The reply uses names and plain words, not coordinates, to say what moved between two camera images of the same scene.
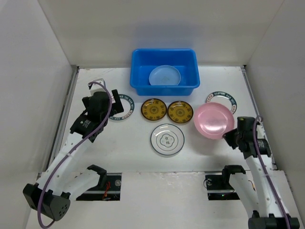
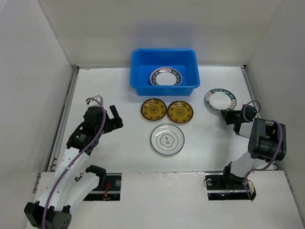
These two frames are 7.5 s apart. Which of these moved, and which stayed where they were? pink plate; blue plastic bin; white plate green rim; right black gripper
Moved: pink plate; right black gripper
Stayed: blue plastic bin; white plate green rim
